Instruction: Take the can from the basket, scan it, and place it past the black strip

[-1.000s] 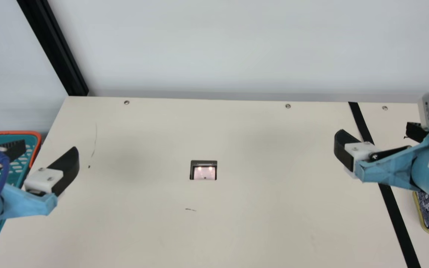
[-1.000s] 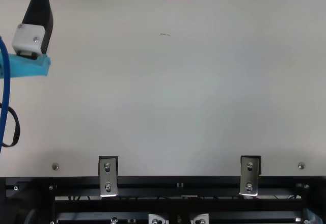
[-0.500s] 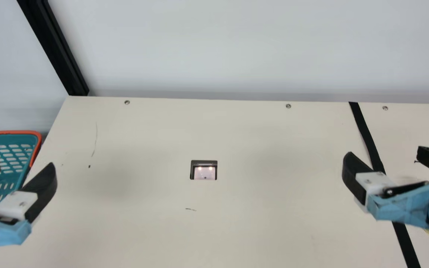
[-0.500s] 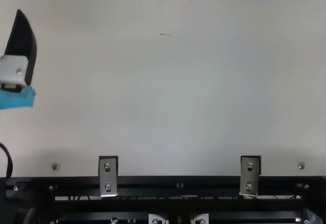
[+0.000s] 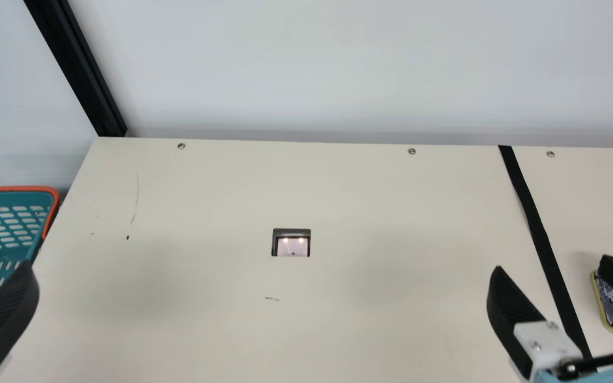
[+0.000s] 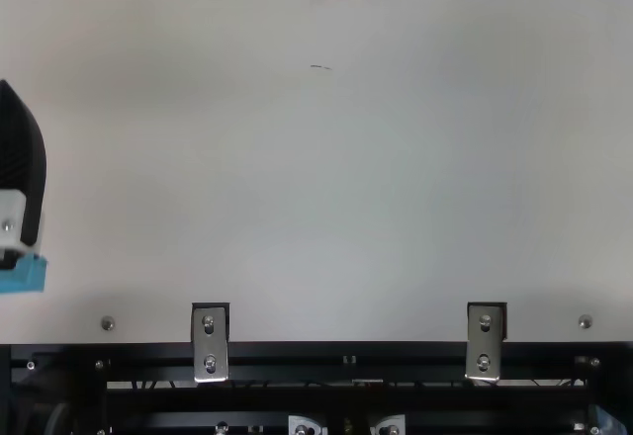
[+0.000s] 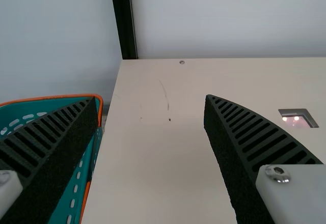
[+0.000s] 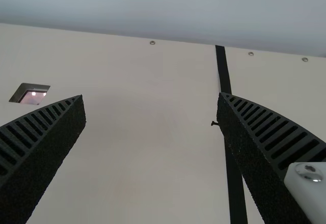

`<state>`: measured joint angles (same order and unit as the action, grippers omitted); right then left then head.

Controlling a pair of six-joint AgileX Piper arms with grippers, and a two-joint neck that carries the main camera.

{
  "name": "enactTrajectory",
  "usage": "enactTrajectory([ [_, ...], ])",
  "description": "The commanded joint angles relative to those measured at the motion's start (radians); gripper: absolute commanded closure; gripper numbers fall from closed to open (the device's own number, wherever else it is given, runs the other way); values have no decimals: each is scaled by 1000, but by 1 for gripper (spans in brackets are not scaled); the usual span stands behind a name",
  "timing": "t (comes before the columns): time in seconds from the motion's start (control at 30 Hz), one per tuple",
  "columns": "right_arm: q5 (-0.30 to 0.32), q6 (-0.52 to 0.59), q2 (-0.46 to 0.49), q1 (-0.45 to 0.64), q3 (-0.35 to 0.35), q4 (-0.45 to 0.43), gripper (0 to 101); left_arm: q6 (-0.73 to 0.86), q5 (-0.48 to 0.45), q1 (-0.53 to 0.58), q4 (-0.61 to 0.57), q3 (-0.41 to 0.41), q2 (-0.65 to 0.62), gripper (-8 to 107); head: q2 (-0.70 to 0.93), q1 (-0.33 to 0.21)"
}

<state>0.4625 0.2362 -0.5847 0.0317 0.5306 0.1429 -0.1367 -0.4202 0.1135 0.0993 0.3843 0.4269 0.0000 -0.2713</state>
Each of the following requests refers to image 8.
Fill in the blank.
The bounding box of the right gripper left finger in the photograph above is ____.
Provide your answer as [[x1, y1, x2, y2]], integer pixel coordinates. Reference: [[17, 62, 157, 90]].
[[0, 94, 86, 224]]

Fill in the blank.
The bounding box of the black strip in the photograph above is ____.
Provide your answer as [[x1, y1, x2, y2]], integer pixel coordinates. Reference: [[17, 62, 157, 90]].
[[215, 45, 249, 224]]

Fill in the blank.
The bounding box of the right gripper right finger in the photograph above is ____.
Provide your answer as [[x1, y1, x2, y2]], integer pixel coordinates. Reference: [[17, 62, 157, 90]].
[[210, 92, 326, 224]]

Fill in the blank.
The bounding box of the small square scanner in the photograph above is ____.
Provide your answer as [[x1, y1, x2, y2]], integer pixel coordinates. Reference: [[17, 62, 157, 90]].
[[9, 82, 51, 105]]

